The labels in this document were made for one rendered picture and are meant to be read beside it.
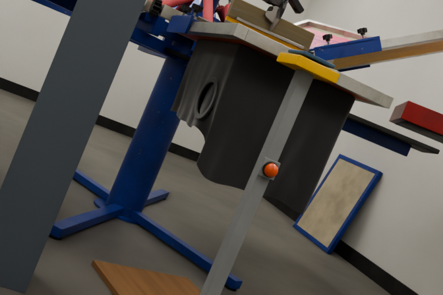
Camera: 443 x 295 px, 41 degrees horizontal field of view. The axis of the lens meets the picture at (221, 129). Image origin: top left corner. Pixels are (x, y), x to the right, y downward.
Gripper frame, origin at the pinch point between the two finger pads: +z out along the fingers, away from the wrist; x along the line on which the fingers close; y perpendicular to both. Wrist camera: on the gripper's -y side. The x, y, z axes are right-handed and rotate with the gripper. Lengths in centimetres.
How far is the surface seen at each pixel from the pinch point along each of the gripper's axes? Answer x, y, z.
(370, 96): 49, -21, 13
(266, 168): 71, 13, 44
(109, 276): 6, 22, 107
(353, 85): 49, -14, 12
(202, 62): 8.6, 22.0, 22.7
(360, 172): -189, -195, 41
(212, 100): 36, 22, 34
